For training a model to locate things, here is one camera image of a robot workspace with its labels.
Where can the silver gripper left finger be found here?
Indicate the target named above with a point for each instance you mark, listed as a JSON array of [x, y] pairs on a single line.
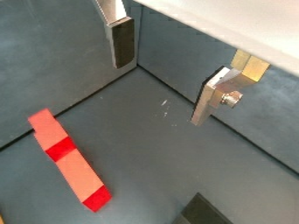
[[120, 30]]

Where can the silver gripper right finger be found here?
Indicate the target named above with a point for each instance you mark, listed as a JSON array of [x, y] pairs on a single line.
[[221, 88]]

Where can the red cross-shaped block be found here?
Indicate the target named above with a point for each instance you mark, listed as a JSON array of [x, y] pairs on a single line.
[[62, 150]]

